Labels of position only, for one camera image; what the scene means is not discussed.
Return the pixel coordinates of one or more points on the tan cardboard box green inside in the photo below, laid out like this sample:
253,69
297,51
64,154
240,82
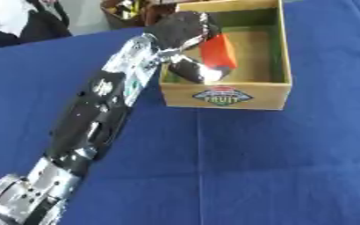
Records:
249,85

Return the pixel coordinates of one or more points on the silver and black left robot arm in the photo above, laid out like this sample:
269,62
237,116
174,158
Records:
91,117

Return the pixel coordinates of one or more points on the white cloth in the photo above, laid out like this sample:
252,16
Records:
1,17

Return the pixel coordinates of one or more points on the black bag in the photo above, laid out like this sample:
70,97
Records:
37,26

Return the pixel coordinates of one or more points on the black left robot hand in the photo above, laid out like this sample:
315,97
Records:
180,27

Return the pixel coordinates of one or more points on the brown basket with items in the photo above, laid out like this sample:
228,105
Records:
134,11

